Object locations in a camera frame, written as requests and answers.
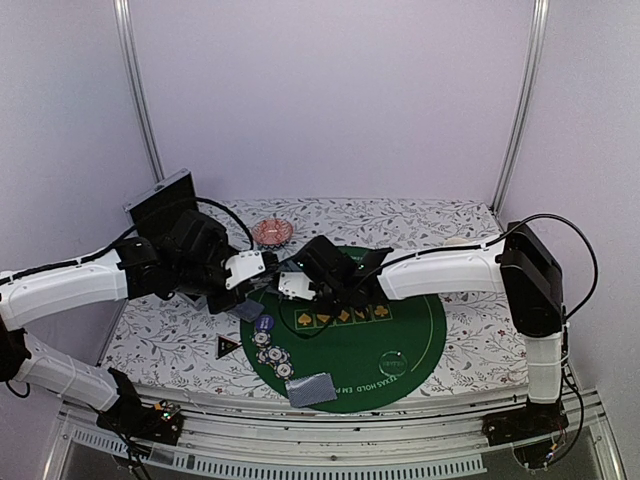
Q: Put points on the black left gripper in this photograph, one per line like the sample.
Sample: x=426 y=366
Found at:
x=218 y=305

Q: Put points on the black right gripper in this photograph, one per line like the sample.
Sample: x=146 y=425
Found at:
x=336 y=310

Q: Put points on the aluminium poker chip case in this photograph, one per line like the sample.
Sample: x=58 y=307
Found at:
x=155 y=212

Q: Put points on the purple small blind button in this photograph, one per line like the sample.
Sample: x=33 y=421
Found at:
x=264 y=323

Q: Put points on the clear acrylic dealer button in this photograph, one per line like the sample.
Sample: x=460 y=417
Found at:
x=393 y=364

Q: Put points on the white blue poker chip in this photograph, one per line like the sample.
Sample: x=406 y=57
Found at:
x=284 y=370
x=273 y=355
x=261 y=339

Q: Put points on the blue playing card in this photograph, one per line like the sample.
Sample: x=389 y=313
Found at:
x=310 y=390

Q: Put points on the blue playing card deck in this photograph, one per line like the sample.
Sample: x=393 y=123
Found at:
x=248 y=311

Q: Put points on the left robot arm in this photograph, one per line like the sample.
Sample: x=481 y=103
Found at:
x=125 y=270

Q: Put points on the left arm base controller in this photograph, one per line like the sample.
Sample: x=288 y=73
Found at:
x=160 y=423

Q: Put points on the right arm base controller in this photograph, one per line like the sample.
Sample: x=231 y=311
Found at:
x=525 y=430

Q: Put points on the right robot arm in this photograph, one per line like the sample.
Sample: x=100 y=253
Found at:
x=515 y=264

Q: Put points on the round green poker mat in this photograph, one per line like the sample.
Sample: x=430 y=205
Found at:
x=350 y=347

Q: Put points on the red patterned bowl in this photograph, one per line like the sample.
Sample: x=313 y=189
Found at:
x=272 y=232

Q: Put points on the floral white tablecloth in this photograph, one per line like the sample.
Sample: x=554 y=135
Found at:
x=171 y=345

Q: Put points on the black triangular card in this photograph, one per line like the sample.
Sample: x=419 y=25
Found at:
x=225 y=346

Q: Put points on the cream ceramic mug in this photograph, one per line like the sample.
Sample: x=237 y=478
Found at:
x=456 y=241

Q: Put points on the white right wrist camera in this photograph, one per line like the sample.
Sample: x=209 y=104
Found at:
x=295 y=285

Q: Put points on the aluminium table front rail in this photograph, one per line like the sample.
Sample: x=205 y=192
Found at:
x=227 y=437

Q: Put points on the left aluminium frame post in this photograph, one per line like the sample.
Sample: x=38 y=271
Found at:
x=124 y=26

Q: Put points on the aluminium frame post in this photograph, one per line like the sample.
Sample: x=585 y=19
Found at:
x=533 y=56
x=124 y=26

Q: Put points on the right aluminium frame post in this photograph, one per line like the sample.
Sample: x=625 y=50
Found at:
x=533 y=56

